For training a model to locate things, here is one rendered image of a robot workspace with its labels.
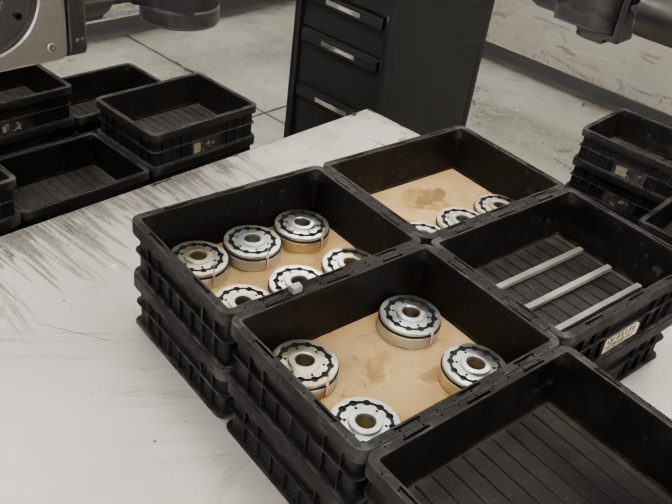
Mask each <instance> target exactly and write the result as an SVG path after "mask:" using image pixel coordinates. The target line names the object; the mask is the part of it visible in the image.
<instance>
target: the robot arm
mask: <svg viewBox="0 0 672 504"><path fill-rule="evenodd" d="M532 1H533V2H534V3H535V4H536V5H537V6H539V7H541V8H544V9H547V10H550V11H552V12H554V16H553V18H556V19H559V20H561V21H564V22H567V23H569V24H572V25H575V26H576V28H577V30H576V34H577V35H578V36H580V37H582V38H584V39H587V40H590V41H592V42H595V43H598V44H600V45H601V44H603V43H606V42H610V43H613V44H616V45H617V44H619V43H622V42H624V41H627V40H630V39H631V37H632V34H633V33H634V35H636V36H639V37H642V38H644V39H647V40H650V41H653V42H655V43H658V44H661V45H663V46H666V47H669V48H672V0H532ZM126 2H130V3H132V4H134V5H139V16H140V18H141V19H142V20H143V21H144V22H146V23H147V24H149V25H152V26H154V27H157V28H161V29H166V30H172V31H201V30H206V29H209V28H212V27H214V26H216V25H217V24H218V22H219V12H220V0H65V9H66V23H67V37H68V53H67V55H66V56H72V55H76V54H81V53H85V52H86V50H87V34H86V22H89V21H94V20H100V19H103V16H104V15H105V14H106V13H107V12H108V11H109V10H110V9H111V7H112V5H116V4H122V3H126Z"/></svg>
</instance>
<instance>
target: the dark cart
mask: <svg viewBox="0 0 672 504"><path fill-rule="evenodd" d="M494 2H495V0H296V7H295V18H294V29H293V39H292V50H291V61H290V72H289V83H288V94H287V104H286V115H285V126H284V137H283V138H285V137H288V136H290V135H293V134H296V133H299V132H302V131H305V130H308V129H310V128H313V127H316V126H319V125H322V124H325V123H328V122H331V121H333V120H336V119H339V118H342V117H345V116H348V115H351V114H353V113H356V112H359V111H362V110H365V109H370V110H372V111H374V112H376V113H378V114H380V115H382V116H384V117H386V118H388V119H390V120H392V121H394V122H396V123H397V124H399V125H401V126H403V127H405V128H407V129H409V130H411V131H413V132H415V133H417V134H419V135H424V134H428V133H432V132H435V131H439V130H442V129H446V128H450V127H453V126H464V127H466V122H467V118H468V114H469V110H470V105H471V101H472V97H473V92H474V88H475V84H476V80H477V75H478V71H479V67H480V62H481V58H482V54H483V49H484V45H485V41H486V37H487V32H488V28H489V24H490V19H491V15H492V11H493V7H494Z"/></svg>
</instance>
